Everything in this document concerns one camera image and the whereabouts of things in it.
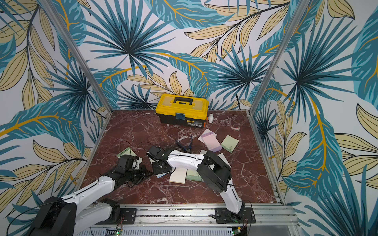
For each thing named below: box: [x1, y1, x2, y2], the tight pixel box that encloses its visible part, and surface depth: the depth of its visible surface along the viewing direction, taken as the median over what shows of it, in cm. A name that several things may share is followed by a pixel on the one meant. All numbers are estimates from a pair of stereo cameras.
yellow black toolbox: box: [155, 93, 210, 129], surface depth 102 cm
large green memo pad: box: [185, 169, 202, 182], surface depth 87 cm
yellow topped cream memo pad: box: [169, 167, 188, 184], surface depth 87 cm
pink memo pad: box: [200, 131, 223, 153], surface depth 103 cm
